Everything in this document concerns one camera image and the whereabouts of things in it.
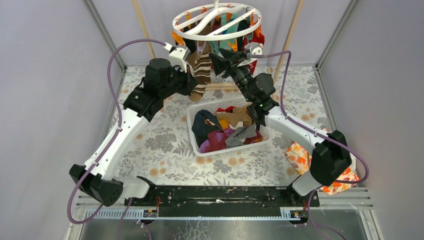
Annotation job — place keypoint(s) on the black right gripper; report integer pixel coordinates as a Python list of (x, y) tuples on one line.
[(228, 64)]

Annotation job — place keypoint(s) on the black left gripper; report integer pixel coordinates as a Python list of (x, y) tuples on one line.
[(190, 78)]

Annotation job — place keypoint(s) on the brown white striped sock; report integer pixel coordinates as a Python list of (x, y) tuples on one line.
[(200, 68)]

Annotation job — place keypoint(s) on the purple clothes peg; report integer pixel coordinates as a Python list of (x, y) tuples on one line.
[(200, 47)]

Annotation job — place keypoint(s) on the orange clothes peg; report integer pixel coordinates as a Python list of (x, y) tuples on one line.
[(178, 39)]

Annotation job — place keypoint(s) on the white round clip hanger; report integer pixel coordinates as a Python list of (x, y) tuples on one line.
[(195, 23)]

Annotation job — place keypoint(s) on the maroon sock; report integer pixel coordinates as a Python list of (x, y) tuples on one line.
[(215, 141)]

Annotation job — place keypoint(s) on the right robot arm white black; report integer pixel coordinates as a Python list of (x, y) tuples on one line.
[(329, 156)]

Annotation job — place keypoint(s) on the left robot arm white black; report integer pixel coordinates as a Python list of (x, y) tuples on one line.
[(97, 176)]

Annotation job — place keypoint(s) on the wooden hanger rack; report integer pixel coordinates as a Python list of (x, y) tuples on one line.
[(232, 86)]

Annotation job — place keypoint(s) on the red white striped sock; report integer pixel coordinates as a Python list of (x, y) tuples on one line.
[(256, 36)]

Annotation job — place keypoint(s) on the teal patterned sock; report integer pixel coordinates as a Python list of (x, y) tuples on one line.
[(229, 43)]

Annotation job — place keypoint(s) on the navy blue sock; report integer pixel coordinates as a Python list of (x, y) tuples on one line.
[(204, 123)]

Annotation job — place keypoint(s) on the tan ribbed sock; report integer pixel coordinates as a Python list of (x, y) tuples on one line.
[(234, 115)]

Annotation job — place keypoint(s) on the mustard yellow sock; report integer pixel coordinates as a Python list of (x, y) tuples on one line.
[(224, 124)]

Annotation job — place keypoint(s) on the grey sock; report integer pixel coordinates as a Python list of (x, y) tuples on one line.
[(237, 138)]

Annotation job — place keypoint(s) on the floral table mat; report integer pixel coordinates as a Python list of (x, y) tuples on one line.
[(162, 150)]

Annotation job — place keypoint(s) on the floral orange bag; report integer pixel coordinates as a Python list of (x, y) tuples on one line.
[(301, 160)]

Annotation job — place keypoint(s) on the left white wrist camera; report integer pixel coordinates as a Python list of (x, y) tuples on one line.
[(178, 56)]

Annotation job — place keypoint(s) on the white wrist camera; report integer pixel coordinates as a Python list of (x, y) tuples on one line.
[(178, 56), (250, 53)]

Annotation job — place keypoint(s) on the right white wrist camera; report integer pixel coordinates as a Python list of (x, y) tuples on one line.
[(250, 53)]

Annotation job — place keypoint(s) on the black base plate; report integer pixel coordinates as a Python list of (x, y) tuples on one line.
[(222, 201)]

